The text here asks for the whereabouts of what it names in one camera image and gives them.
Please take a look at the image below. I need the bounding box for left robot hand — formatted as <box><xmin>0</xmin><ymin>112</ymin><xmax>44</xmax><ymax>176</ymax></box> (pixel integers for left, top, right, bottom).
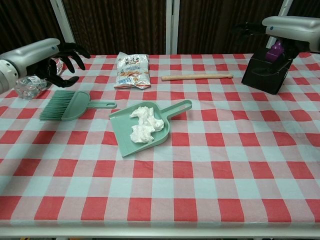
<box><xmin>1</xmin><ymin>37</ymin><xmax>91</xmax><ymax>89</ymax></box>

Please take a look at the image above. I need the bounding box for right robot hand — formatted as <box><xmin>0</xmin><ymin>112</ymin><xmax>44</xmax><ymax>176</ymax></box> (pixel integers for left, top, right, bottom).
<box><xmin>231</xmin><ymin>16</ymin><xmax>320</xmax><ymax>63</ymax></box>

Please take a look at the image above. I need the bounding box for green hand brush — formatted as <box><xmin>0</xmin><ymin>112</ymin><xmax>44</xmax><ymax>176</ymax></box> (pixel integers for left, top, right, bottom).
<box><xmin>39</xmin><ymin>89</ymin><xmax>118</xmax><ymax>122</ymax></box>

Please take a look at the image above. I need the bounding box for tissue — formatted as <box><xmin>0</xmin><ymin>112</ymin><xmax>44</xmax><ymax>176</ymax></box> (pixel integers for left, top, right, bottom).
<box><xmin>129</xmin><ymin>106</ymin><xmax>155</xmax><ymax>121</ymax></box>
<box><xmin>129</xmin><ymin>124</ymin><xmax>155</xmax><ymax>144</ymax></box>
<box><xmin>147</xmin><ymin>115</ymin><xmax>165</xmax><ymax>132</ymax></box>

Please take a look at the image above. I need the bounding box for green dustpan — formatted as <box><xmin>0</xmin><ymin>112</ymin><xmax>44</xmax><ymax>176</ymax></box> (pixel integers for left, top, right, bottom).
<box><xmin>108</xmin><ymin>99</ymin><xmax>193</xmax><ymax>158</ymax></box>

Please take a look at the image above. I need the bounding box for dark brown corrugated panel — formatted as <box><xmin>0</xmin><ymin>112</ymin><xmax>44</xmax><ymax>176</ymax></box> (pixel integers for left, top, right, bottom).
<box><xmin>279</xmin><ymin>0</ymin><xmax>320</xmax><ymax>20</ymax></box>
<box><xmin>61</xmin><ymin>0</ymin><xmax>168</xmax><ymax>55</ymax></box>
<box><xmin>176</xmin><ymin>0</ymin><xmax>285</xmax><ymax>55</ymax></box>
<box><xmin>0</xmin><ymin>0</ymin><xmax>65</xmax><ymax>57</ymax></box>

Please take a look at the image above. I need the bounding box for clear plastic water bottle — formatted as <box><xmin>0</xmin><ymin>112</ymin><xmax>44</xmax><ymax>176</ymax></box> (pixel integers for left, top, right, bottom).
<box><xmin>15</xmin><ymin>56</ymin><xmax>67</xmax><ymax>100</ymax></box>

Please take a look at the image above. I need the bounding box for black box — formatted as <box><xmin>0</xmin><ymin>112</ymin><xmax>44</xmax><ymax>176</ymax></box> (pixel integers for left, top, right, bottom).
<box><xmin>241</xmin><ymin>46</ymin><xmax>293</xmax><ymax>95</ymax></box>

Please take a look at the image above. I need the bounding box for white snack bag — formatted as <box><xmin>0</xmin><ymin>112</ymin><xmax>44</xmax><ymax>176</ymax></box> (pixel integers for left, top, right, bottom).
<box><xmin>113</xmin><ymin>51</ymin><xmax>152</xmax><ymax>90</ymax></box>

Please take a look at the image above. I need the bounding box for wooden stick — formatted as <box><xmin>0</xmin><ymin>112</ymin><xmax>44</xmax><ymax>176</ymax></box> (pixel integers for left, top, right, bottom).
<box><xmin>161</xmin><ymin>73</ymin><xmax>235</xmax><ymax>82</ymax></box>

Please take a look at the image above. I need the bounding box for red white checked tablecloth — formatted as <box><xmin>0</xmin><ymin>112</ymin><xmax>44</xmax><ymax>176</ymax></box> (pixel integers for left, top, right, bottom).
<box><xmin>0</xmin><ymin>52</ymin><xmax>320</xmax><ymax>228</ymax></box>

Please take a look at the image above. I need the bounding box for white partition post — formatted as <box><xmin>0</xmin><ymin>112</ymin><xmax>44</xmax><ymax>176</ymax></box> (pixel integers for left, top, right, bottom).
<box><xmin>49</xmin><ymin>0</ymin><xmax>80</xmax><ymax>55</ymax></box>
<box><xmin>266</xmin><ymin>0</ymin><xmax>294</xmax><ymax>48</ymax></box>
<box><xmin>165</xmin><ymin>0</ymin><xmax>180</xmax><ymax>55</ymax></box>

